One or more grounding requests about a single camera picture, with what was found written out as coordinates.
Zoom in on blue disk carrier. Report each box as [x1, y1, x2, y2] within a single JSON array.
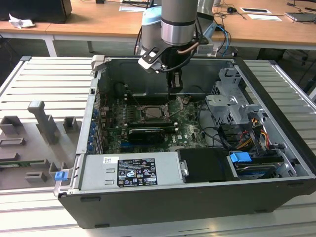
[[229, 151, 252, 164]]

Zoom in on green RAM stick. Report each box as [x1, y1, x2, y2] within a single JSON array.
[[0, 159, 46, 169]]

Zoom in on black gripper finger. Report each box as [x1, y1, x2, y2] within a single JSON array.
[[166, 70, 184, 100]]

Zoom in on grey closed laptop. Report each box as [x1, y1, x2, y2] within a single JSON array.
[[284, 11, 316, 24]]

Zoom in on orange yellow red wires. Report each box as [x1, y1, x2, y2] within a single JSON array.
[[236, 118, 270, 149]]

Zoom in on blue cable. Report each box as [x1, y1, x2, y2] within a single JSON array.
[[213, 23, 232, 58]]

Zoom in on white desk cable tray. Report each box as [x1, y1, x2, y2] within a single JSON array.
[[240, 7, 270, 14], [118, 5, 149, 13]]

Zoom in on black computer box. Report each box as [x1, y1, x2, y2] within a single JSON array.
[[0, 0, 73, 24]]

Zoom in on white plug block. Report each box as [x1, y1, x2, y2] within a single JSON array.
[[206, 43, 220, 57]]

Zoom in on black open PC case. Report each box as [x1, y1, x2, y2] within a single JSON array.
[[54, 54, 316, 229]]

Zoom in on black expansion card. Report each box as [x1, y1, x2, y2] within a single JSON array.
[[127, 127, 165, 145]]

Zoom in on blue case latch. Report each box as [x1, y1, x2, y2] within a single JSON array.
[[54, 170, 69, 182]]

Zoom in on silver metal drive cage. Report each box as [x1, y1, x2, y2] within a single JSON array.
[[204, 68, 268, 129]]

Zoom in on black plastic air shroud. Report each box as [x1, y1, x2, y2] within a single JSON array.
[[177, 148, 239, 184]]

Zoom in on crumpled white paper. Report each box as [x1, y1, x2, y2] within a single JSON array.
[[8, 13, 36, 29]]

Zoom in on grey case release handle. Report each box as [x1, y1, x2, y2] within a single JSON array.
[[91, 54, 107, 73]]

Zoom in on CPU socket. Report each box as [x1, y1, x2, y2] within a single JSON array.
[[138, 105, 173, 124]]

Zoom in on wooden office desk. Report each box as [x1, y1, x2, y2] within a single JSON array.
[[0, 0, 316, 58]]

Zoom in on grey power supply unit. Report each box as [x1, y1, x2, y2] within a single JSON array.
[[80, 152, 186, 191]]

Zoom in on black RAM slot bank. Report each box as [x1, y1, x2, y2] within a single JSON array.
[[126, 93, 174, 106], [126, 120, 179, 132]]

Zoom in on grey parts rack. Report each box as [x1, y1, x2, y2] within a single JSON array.
[[0, 100, 83, 191]]

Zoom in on green motherboard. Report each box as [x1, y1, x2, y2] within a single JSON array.
[[98, 95, 210, 154]]

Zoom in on black internal cable bundle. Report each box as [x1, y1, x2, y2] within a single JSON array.
[[197, 85, 232, 150]]

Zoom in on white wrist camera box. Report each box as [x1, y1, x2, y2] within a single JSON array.
[[137, 47, 167, 74]]

